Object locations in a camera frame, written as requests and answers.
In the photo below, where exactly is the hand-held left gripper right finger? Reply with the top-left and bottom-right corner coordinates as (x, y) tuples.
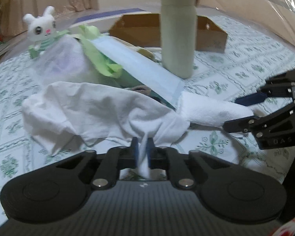
(147, 137), (230, 190)

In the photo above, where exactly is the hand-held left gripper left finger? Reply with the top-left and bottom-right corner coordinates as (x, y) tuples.
(55, 137), (139, 190)

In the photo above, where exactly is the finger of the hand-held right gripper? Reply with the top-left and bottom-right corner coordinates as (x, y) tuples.
(235, 67), (295, 106)
(222, 98), (295, 138)

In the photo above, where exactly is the white towel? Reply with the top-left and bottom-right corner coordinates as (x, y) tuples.
(179, 92), (255, 129)

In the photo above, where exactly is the white cloth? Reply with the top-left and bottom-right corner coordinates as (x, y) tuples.
(22, 81), (190, 177)

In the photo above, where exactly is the light blue face mask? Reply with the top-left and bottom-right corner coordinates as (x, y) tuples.
(92, 36), (186, 109)

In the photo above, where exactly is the light green cloth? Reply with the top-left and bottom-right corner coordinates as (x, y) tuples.
(74, 24), (138, 86)

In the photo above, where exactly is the brown cardboard box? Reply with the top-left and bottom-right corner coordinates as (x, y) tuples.
(109, 13), (228, 53)

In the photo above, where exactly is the cream soft item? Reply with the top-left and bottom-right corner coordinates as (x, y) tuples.
(137, 46), (161, 62)

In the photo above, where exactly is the plastic-wrapped headboard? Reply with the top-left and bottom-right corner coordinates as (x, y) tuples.
(199, 0), (295, 54)

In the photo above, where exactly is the pale green bottle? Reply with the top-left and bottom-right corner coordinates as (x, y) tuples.
(157, 0), (199, 79)

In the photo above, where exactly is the red and white tag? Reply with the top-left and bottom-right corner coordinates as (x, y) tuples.
(273, 218), (295, 236)

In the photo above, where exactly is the translucent white pouch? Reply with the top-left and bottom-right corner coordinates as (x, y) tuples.
(33, 33), (101, 84)

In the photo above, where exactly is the blue and white flat box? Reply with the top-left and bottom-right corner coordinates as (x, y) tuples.
(69, 8), (148, 33)

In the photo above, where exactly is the white bunny plush toy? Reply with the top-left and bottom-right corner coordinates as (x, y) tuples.
(23, 6), (69, 59)

